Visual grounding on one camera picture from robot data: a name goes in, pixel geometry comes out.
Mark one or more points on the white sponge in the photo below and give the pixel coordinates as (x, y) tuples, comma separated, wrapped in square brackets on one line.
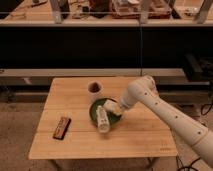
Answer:
[(113, 107)]

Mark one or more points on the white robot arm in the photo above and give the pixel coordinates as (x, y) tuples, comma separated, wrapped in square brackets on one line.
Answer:
[(196, 135)]

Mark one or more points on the green ceramic bowl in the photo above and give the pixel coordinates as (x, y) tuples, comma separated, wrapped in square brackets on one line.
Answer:
[(113, 118)]

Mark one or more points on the white plastic bottle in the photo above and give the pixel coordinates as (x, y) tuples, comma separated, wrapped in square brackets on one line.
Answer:
[(102, 120)]

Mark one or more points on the black red snack bar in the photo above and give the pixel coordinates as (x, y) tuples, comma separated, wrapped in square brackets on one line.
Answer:
[(61, 128)]

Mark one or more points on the wooden table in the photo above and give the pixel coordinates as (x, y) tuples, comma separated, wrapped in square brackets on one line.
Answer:
[(138, 134)]

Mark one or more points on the wooden shelf bench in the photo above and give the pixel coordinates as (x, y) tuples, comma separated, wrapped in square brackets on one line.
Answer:
[(106, 13)]

